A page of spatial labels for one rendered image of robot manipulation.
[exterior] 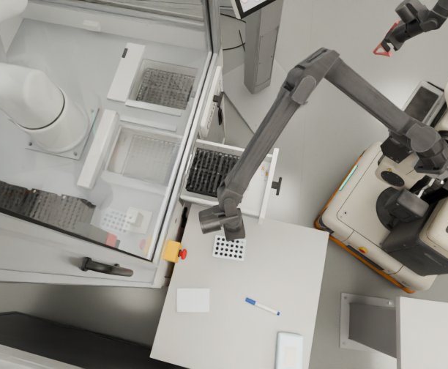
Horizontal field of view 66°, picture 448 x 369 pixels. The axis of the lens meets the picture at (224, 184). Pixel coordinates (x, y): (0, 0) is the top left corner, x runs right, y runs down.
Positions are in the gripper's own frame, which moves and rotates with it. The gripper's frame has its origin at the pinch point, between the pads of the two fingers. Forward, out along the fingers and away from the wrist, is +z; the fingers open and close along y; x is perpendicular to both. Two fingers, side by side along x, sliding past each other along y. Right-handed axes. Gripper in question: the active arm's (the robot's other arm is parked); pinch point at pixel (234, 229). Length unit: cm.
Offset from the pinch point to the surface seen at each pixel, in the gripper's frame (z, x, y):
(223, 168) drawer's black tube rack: 9.0, 0.0, -27.6
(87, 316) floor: 96, -95, 16
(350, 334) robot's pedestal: 97, 54, 49
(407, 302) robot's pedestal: 24, 60, 34
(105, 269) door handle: -56, -25, 16
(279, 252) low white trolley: 21.7, 16.3, 7.4
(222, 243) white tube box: 18.9, -5.7, 0.5
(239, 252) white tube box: 21.0, 0.6, 5.1
